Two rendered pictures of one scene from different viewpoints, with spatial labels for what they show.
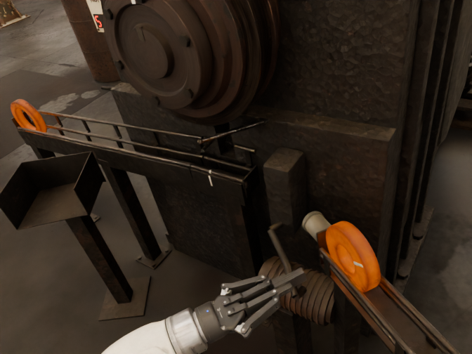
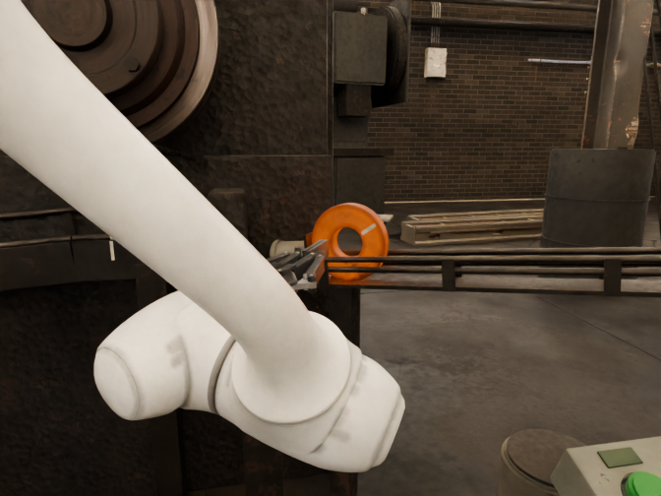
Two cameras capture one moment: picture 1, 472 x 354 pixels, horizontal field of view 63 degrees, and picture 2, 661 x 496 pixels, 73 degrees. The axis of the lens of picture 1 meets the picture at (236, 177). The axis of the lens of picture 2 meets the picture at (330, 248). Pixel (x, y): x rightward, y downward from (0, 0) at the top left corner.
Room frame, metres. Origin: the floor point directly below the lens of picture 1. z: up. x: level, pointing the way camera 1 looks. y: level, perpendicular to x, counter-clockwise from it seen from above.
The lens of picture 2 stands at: (0.00, 0.50, 0.89)
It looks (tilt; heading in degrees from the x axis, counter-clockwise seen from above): 13 degrees down; 309
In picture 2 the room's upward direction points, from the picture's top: straight up
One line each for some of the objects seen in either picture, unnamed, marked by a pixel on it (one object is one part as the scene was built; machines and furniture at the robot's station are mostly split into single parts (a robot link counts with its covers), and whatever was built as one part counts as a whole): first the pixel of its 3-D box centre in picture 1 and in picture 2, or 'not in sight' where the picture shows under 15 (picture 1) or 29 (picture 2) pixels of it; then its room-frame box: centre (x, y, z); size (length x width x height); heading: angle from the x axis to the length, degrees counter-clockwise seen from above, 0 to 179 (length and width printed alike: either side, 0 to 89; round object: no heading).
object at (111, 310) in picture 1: (88, 245); not in sight; (1.08, 0.62, 0.36); 0.26 x 0.20 x 0.72; 84
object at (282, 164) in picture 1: (287, 191); (229, 242); (0.80, -0.13, 0.68); 0.11 x 0.08 x 0.24; 139
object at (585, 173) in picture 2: not in sight; (592, 217); (0.48, -2.86, 0.45); 0.59 x 0.59 x 0.89
